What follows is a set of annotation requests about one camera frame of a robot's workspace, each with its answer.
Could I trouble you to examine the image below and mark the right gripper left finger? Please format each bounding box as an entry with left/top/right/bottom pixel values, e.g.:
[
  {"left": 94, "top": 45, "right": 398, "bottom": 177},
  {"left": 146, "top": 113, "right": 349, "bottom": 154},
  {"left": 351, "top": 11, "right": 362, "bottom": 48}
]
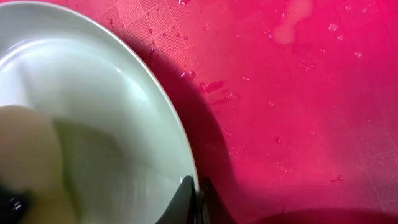
[{"left": 155, "top": 176, "right": 196, "bottom": 224}]

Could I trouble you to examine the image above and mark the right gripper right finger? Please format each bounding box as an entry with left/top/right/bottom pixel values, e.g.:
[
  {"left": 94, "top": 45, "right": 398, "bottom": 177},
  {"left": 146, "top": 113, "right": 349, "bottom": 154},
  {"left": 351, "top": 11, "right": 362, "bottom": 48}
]
[{"left": 199, "top": 177, "right": 237, "bottom": 224}]

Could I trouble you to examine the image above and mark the white plate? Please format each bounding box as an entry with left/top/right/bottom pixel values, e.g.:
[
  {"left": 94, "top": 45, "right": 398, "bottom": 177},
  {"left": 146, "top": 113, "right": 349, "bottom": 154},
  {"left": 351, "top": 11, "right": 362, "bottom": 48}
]
[{"left": 1, "top": 1, "right": 198, "bottom": 223}]

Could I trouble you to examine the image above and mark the yellow green sponge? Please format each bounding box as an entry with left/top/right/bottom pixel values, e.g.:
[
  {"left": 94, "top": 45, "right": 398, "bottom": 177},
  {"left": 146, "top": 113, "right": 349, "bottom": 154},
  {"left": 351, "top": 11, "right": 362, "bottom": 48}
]
[{"left": 1, "top": 106, "right": 79, "bottom": 224}]

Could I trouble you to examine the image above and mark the red plastic tray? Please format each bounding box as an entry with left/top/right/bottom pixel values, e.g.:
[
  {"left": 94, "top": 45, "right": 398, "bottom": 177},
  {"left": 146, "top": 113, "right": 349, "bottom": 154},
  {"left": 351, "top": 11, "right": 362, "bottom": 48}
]
[{"left": 61, "top": 0, "right": 397, "bottom": 223}]

